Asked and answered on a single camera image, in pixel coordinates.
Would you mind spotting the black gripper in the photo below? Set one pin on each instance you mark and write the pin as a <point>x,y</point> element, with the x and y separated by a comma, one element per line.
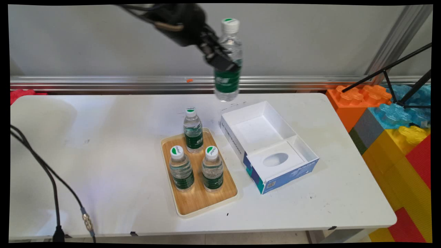
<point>182,24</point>

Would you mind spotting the red studded toy block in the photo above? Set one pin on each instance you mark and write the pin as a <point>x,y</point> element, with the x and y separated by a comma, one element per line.
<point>22,94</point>

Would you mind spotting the slanted aluminium profile post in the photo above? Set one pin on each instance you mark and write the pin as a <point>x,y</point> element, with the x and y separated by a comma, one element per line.
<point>396,38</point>

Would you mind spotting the translucent blue toy block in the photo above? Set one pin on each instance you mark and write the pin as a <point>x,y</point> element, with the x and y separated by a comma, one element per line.
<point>396,115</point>

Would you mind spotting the yellow giant toy block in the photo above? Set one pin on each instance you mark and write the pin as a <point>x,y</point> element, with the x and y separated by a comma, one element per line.
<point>396,172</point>

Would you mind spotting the green label water bottle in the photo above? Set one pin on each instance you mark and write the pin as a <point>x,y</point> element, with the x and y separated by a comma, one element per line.
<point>212,170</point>
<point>181,170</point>
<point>227,84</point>
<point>193,136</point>

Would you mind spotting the grey metal table leg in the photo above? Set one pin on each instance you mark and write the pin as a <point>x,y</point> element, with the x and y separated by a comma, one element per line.
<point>341,236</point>

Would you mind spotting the open blue white cardboard box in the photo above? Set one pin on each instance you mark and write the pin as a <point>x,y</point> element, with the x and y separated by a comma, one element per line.
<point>272,162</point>

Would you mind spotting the bamboo tray with cream rim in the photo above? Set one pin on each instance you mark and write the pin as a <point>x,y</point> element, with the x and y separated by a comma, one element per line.
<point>198,201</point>

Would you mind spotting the black tripod stand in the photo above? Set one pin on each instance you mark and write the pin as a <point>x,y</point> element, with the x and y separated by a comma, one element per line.
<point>389,67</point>

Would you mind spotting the grey giant toy block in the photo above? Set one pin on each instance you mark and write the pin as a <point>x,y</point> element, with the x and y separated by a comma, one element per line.
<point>368,132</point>

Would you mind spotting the orange giant toy block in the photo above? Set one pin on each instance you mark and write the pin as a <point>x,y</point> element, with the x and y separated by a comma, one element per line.
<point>348,103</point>

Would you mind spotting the aluminium rail along wall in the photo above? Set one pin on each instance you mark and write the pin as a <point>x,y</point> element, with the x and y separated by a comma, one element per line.
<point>275,83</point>

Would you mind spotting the translucent yellow toy block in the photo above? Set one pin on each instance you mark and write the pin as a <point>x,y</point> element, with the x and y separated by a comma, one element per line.
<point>413,133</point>

